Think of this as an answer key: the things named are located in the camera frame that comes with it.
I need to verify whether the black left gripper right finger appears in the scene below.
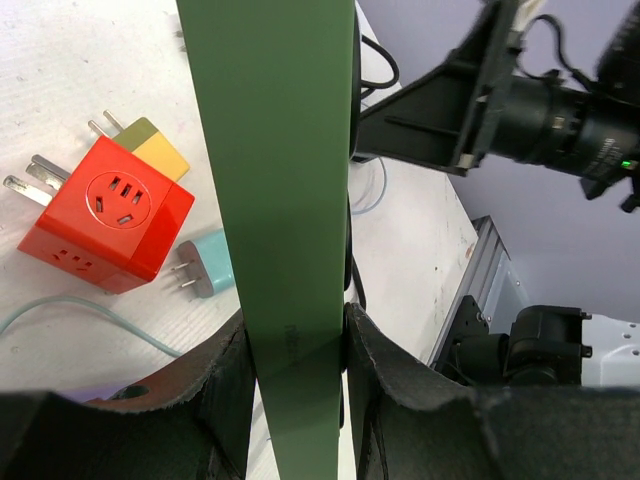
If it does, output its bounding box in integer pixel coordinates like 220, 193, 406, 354
344, 304, 639, 479

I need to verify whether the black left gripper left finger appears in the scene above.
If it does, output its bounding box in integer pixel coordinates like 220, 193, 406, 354
1, 314, 255, 479

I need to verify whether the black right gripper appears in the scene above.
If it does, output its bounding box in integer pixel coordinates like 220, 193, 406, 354
353, 1, 639, 213

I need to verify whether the teal charger plug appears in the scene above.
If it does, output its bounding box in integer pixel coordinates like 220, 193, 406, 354
172, 229, 235, 298

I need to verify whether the green power strip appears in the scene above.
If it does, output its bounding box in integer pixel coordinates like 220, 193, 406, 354
178, 1, 355, 479

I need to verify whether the red cube socket adapter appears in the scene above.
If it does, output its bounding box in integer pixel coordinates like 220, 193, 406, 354
3, 136, 194, 294

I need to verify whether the yellow plug adapter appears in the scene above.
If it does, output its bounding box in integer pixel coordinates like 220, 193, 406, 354
87, 110, 190, 182

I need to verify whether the purple power strip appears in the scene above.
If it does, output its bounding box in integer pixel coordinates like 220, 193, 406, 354
58, 385, 123, 403

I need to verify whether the black power cord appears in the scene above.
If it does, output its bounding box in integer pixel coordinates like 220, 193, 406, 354
349, 33, 402, 311

